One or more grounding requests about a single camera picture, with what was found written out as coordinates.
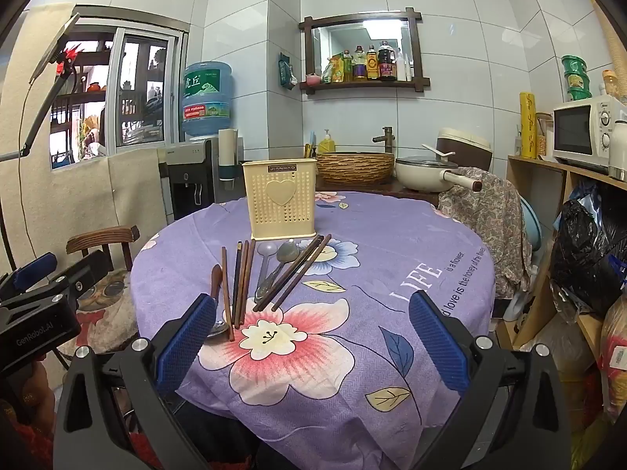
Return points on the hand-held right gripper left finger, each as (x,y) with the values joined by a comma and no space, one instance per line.
(188,342)

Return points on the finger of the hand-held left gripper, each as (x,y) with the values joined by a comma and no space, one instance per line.
(85,274)
(34,268)

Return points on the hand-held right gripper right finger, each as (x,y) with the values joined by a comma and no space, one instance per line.
(436,342)

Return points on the brown wooden chopstick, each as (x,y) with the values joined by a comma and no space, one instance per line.
(250,274)
(226,284)
(243,279)
(301,274)
(289,274)

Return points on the dark wooden chopstick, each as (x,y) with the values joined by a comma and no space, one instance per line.
(237,279)

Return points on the translucent plastic spoon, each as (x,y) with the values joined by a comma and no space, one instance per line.
(267,250)

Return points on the cream perforated utensil holder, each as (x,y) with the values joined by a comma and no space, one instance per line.
(299,215)

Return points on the cat print cushion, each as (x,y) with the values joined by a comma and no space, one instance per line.
(108,303)

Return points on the purple floral tablecloth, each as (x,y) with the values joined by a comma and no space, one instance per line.
(372,274)

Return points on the light wooden shelf unit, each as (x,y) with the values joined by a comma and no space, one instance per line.
(539,264)

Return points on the floral patterned cloth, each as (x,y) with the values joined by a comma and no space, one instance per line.
(485,220)

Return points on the black water dispenser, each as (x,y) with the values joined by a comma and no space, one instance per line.
(188,181)

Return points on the light blue plastic basin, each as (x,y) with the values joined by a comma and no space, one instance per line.
(533,230)

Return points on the yellow red bag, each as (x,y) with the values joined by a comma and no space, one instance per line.
(615,352)

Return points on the black plastic bag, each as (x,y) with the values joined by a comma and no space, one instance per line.
(588,245)

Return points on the white paper cup dispenser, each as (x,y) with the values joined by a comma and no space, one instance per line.
(228,156)

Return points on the white rice paddle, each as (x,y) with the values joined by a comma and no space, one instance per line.
(438,152)

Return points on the woven pattern wash basin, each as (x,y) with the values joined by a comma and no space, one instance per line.
(355,167)

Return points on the brown white rice cooker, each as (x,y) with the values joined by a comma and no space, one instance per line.
(468,149)

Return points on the bronze faucet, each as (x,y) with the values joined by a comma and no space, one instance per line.
(387,139)

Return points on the blue water bottle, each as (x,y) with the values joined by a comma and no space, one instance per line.
(205,98)

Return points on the yellow dish soap bottle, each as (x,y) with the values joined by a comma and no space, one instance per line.
(326,144)

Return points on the glass jar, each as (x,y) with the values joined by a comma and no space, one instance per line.
(543,134)

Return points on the yellow roll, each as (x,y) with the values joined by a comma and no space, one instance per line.
(528,125)

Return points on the white microwave oven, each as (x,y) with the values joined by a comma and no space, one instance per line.
(578,132)

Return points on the white kettle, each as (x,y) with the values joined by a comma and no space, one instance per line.
(619,152)

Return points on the white plastic bottle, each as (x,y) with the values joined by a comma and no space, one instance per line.
(400,67)

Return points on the dark soy sauce bottle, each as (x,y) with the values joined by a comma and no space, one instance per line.
(387,62)

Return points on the yellow label sauce bottle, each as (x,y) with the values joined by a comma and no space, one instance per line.
(372,64)

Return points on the purple label bottle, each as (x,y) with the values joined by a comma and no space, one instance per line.
(360,64)

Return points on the yellow oil bottle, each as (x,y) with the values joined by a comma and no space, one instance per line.
(347,67)

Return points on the yellow seasoning packet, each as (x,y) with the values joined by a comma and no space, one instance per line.
(335,69)

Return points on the pink bowl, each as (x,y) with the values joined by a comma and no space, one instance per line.
(312,79)

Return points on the stack of green noodle cups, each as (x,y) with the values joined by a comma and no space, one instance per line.
(575,78)

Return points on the yellow plastic bottle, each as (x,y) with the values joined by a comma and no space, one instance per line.
(611,84)

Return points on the aluminium frame window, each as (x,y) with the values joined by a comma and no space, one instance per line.
(115,83)

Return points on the green wall pouch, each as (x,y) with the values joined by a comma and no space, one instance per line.
(285,71)

